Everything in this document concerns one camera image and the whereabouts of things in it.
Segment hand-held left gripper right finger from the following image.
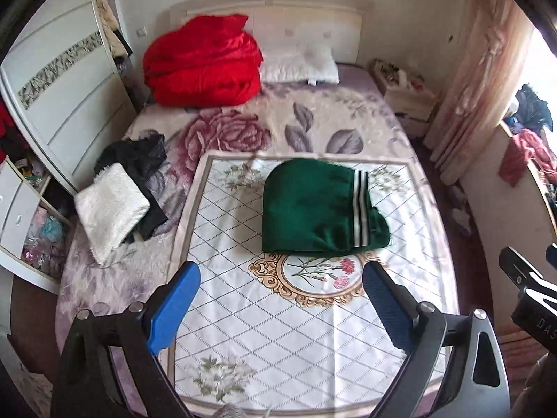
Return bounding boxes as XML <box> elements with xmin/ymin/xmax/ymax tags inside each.
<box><xmin>362</xmin><ymin>261</ymin><xmax>511</xmax><ymax>418</ymax></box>

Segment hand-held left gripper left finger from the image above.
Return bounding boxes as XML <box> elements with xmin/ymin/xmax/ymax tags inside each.
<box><xmin>51</xmin><ymin>260</ymin><xmax>202</xmax><ymax>418</ymax></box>

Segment green varsity jacket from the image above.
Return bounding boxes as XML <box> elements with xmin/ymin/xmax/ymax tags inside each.
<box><xmin>261</xmin><ymin>159</ymin><xmax>391</xmax><ymax>258</ymax></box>

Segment person's right forearm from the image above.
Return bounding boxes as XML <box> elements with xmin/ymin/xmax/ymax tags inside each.
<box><xmin>522</xmin><ymin>348</ymin><xmax>557</xmax><ymax>410</ymax></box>

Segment dark clothes pile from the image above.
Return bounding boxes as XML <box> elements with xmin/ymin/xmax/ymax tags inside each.
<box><xmin>505</xmin><ymin>83</ymin><xmax>553</xmax><ymax>136</ymax></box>

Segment pile of colourful clothes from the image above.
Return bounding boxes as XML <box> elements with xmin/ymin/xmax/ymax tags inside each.
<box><xmin>22</xmin><ymin>207</ymin><xmax>70</xmax><ymax>279</ymax></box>

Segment red hanging clothes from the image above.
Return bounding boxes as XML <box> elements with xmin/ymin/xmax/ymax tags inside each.
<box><xmin>0</xmin><ymin>98</ymin><xmax>18</xmax><ymax>149</ymax></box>

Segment cream hanging clothes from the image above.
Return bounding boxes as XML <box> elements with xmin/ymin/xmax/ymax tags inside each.
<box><xmin>93</xmin><ymin>0</ymin><xmax>133</xmax><ymax>59</ymax></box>

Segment wooden table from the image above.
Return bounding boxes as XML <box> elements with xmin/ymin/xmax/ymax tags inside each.
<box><xmin>498</xmin><ymin>119</ymin><xmax>557</xmax><ymax>245</ymax></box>

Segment white lattice floral cloth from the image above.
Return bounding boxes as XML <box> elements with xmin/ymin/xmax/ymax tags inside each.
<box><xmin>167</xmin><ymin>150</ymin><xmax>462</xmax><ymax>414</ymax></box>

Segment red cloth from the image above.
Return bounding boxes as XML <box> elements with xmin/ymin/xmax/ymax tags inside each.
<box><xmin>498</xmin><ymin>130</ymin><xmax>557</xmax><ymax>188</ymax></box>

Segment white fluffy garment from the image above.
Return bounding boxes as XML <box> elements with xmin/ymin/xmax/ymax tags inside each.
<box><xmin>73</xmin><ymin>162</ymin><xmax>151</xmax><ymax>267</ymax></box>

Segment black garment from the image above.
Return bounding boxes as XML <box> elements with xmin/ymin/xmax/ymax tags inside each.
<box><xmin>93</xmin><ymin>134</ymin><xmax>170</xmax><ymax>245</ymax></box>

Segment white drawer cabinet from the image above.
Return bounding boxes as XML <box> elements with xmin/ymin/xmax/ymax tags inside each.
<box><xmin>0</xmin><ymin>157</ymin><xmax>74</xmax><ymax>294</ymax></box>

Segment pink floral curtain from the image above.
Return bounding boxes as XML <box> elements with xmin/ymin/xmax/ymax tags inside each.
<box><xmin>424</xmin><ymin>0</ymin><xmax>536</xmax><ymax>188</ymax></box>

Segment white nightstand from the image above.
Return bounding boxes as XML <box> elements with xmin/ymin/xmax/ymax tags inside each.
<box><xmin>370</xmin><ymin>59</ymin><xmax>440</xmax><ymax>133</ymax></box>

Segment purple rose floral blanket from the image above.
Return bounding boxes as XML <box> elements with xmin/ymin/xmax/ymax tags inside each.
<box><xmin>54</xmin><ymin>63</ymin><xmax>462</xmax><ymax>418</ymax></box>

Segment small items pile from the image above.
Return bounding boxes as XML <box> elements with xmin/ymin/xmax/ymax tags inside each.
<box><xmin>372</xmin><ymin>59</ymin><xmax>425</xmax><ymax>90</ymax></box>

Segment white wardrobe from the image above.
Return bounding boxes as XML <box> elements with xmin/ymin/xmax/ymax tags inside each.
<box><xmin>0</xmin><ymin>0</ymin><xmax>140</xmax><ymax>196</ymax></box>

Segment red quilt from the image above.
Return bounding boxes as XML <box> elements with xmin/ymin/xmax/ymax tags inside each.
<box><xmin>143</xmin><ymin>14</ymin><xmax>264</xmax><ymax>107</ymax></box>

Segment white pillow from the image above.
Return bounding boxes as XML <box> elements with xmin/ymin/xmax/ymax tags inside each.
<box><xmin>259</xmin><ymin>44</ymin><xmax>340</xmax><ymax>85</ymax></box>

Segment cream bed headboard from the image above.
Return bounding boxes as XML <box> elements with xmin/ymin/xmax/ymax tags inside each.
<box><xmin>167</xmin><ymin>0</ymin><xmax>375</xmax><ymax>66</ymax></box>

